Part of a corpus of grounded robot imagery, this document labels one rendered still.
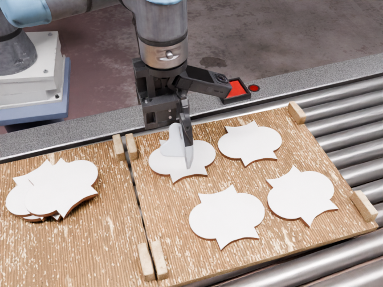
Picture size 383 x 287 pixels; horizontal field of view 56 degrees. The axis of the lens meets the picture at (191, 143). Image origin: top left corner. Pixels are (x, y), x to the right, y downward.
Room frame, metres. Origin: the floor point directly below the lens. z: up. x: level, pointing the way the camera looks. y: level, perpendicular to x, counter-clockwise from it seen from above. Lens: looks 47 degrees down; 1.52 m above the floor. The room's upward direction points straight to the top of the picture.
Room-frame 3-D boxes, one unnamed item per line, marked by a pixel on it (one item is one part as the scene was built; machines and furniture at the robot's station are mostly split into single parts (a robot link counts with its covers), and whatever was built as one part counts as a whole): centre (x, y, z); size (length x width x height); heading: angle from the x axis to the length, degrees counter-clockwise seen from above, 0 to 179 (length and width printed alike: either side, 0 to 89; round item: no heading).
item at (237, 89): (0.75, -0.11, 0.92); 0.06 x 0.06 x 0.01; 19
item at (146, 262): (0.27, 0.08, 0.95); 0.06 x 0.02 x 0.03; 17
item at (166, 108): (0.49, 0.05, 1.13); 0.09 x 0.08 x 0.12; 106
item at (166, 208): (0.45, -0.10, 0.93); 0.41 x 0.35 x 0.02; 106
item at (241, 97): (0.75, -0.11, 0.92); 0.08 x 0.08 x 0.02; 19
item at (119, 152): (0.52, 0.16, 0.95); 0.06 x 0.02 x 0.03; 17
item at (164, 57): (0.49, 0.04, 1.21); 0.08 x 0.08 x 0.05
